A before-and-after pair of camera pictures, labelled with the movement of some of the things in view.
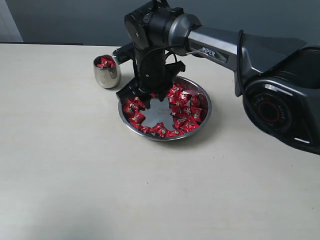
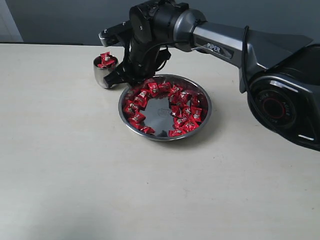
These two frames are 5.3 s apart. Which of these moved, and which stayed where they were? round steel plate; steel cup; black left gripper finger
Moved: black left gripper finger
Stayed: round steel plate; steel cup
